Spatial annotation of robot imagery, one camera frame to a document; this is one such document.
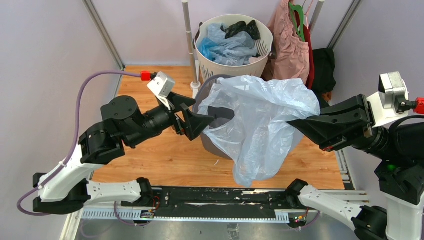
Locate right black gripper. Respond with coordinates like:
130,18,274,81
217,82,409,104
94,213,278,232
282,90,400,159

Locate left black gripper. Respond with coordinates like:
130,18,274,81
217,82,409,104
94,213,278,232
127,90,215,147

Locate grey mesh trash bin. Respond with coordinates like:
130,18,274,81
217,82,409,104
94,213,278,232
192,74,304,161

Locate light blue plastic bag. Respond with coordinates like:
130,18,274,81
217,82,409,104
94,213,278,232
199,75,320,187

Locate white slotted laundry basket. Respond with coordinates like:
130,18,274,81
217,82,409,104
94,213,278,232
194,14,274,80

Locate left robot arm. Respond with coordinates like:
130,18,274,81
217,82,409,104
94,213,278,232
32,92,214,215

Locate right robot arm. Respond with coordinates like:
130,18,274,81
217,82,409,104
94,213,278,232
285,92,424,240

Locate white rack base foot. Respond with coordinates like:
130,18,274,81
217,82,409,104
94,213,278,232
190,59,203,99

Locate black garment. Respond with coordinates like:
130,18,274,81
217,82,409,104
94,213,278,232
311,48,336,109

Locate bright blue plastic bag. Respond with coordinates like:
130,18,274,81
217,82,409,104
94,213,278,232
198,37,218,62

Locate pink hanging garment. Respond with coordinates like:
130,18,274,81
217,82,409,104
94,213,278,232
262,0,310,85

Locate crumpled pale blue bag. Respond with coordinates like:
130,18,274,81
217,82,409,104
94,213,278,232
206,23,258,67

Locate pink plastic bag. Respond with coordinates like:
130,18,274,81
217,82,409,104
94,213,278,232
248,56,266,64

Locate dark red garment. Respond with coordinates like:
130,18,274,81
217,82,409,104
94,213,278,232
303,8,316,90

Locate black plastic bag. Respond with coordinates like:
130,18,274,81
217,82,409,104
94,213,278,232
220,20,261,41

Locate silver clothes rack pole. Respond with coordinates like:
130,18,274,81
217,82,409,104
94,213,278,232
181,0,196,81

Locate green clothes hanger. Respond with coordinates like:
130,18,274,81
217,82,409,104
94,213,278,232
288,2,306,42

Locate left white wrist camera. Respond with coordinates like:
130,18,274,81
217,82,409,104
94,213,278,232
141,71,176,111

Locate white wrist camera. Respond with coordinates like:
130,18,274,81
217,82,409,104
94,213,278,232
141,71,176,111
366,71,424,128

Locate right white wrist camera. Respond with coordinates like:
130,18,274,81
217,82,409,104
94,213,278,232
366,71,424,128

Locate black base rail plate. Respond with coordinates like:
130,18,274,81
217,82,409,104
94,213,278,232
120,186,320,220

